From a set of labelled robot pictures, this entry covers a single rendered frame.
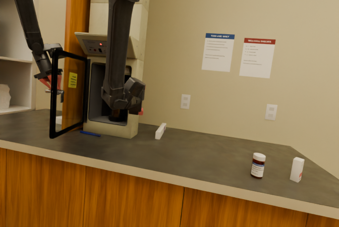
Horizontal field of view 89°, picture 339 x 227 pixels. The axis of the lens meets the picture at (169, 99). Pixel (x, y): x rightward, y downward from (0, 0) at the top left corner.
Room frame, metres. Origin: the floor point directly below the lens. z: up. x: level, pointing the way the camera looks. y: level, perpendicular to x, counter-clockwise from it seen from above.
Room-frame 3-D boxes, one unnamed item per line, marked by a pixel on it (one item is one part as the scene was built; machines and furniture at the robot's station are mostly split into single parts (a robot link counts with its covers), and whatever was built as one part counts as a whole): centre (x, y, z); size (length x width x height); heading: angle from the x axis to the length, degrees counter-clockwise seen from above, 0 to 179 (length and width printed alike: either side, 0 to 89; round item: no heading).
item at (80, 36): (0.97, 0.37, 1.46); 0.32 x 0.12 x 0.10; 80
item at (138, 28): (1.15, 0.34, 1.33); 0.32 x 0.25 x 0.77; 80
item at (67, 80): (0.89, 0.51, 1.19); 0.30 x 0.01 x 0.40; 2
